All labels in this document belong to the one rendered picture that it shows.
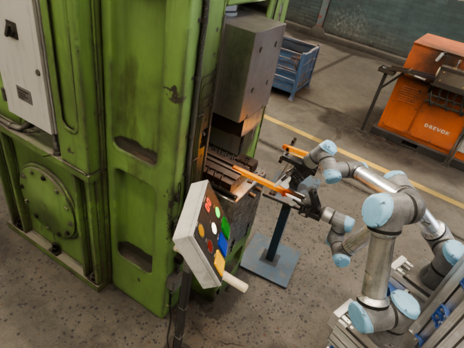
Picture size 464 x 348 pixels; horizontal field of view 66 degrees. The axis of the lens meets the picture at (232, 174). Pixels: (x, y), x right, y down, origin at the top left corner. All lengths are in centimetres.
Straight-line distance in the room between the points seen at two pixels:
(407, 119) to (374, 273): 400
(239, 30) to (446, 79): 368
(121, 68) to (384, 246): 128
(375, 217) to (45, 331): 196
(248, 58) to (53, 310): 190
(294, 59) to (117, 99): 405
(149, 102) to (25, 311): 157
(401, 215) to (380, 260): 18
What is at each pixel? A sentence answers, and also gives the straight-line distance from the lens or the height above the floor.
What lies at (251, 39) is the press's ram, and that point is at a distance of 151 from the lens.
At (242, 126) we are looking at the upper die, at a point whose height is 133.
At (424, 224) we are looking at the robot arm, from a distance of 195.
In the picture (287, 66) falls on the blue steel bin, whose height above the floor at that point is 46.
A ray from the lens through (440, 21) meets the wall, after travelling 911.
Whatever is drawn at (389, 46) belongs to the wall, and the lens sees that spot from 933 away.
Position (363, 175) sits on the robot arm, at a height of 131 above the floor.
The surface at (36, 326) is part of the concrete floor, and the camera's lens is 256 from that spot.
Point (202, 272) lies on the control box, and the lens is 140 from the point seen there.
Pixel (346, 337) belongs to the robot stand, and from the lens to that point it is 180.
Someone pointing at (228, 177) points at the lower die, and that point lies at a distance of 193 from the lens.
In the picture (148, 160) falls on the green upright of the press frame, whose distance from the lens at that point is 173.
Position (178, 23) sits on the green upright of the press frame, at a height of 178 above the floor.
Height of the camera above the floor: 211
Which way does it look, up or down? 35 degrees down
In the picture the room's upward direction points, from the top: 11 degrees clockwise
